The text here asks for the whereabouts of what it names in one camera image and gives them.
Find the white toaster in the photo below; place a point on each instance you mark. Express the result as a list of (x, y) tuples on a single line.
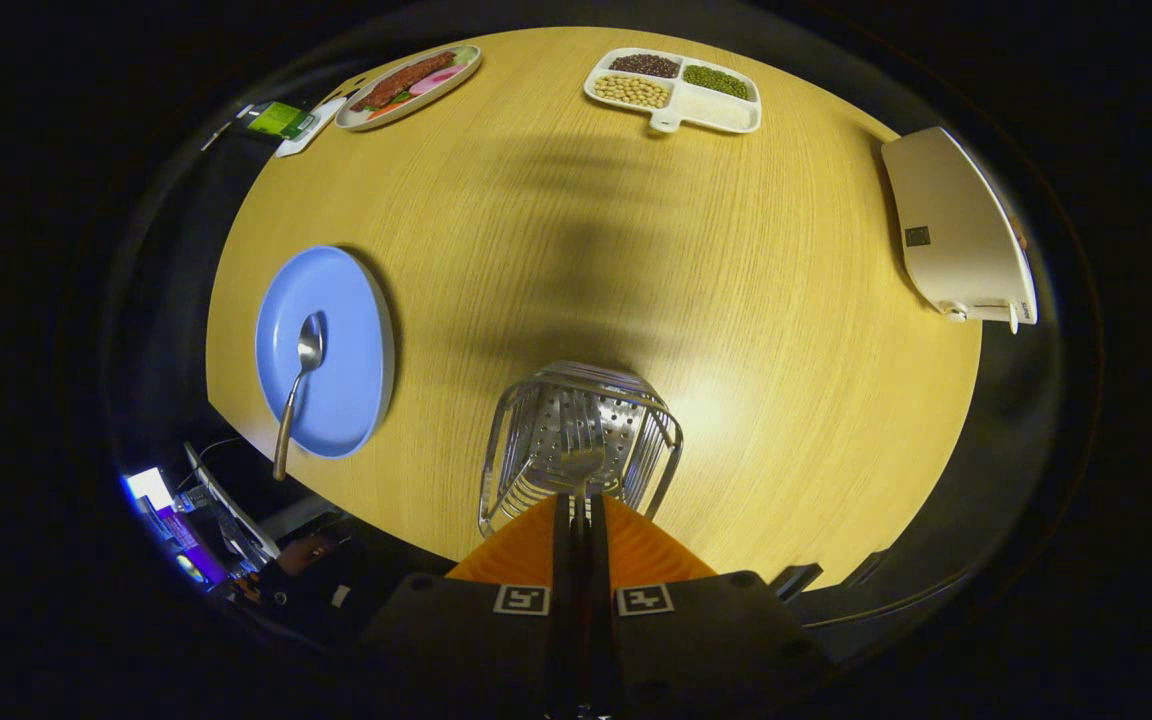
[(956, 230)]

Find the metal spoon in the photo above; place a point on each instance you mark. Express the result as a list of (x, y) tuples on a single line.
[(308, 345)]

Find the lit laptop computer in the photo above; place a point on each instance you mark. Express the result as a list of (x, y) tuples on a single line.
[(151, 487)]

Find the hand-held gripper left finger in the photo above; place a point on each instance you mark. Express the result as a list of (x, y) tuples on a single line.
[(561, 560)]

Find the perforated metal basket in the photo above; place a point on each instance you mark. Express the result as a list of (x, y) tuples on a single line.
[(626, 420)]

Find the green label plastic bottle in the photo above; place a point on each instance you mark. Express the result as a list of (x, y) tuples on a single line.
[(276, 118)]

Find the blue round plate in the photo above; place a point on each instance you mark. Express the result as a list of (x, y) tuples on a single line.
[(346, 340)]

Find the oval plate of food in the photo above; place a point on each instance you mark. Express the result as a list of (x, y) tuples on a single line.
[(406, 85)]

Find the white divided bean dish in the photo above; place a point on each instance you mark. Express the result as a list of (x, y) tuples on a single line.
[(716, 105)]

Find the grey flat device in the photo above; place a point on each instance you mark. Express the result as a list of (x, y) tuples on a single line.
[(231, 505)]

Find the metal fork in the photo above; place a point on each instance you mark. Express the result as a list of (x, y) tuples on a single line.
[(582, 465)]

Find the white square coaster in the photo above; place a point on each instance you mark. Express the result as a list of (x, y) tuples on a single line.
[(321, 125)]

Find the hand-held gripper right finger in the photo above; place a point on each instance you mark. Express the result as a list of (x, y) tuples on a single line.
[(601, 560)]

